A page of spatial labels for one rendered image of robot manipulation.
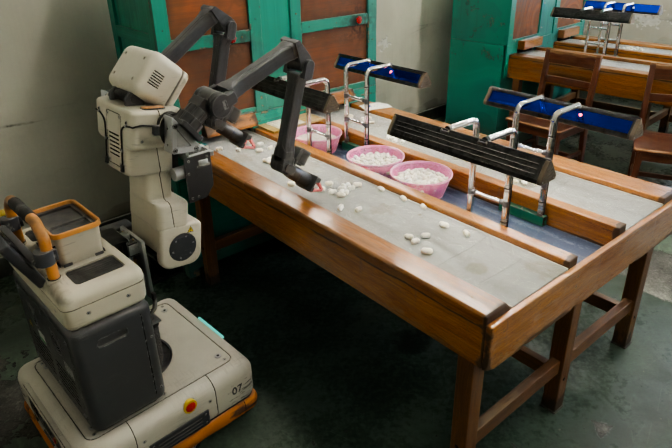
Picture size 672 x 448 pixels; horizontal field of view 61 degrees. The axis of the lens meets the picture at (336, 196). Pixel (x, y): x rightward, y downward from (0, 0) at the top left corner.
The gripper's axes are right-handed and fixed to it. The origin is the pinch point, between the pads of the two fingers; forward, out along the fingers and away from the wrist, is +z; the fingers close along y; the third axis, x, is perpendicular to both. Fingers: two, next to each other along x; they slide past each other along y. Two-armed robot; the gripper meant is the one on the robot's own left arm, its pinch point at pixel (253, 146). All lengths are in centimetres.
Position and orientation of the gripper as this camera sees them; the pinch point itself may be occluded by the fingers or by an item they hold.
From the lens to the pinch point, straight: 254.6
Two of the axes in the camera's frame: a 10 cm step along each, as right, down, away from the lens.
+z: 5.9, 3.7, 7.1
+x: -4.8, 8.7, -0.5
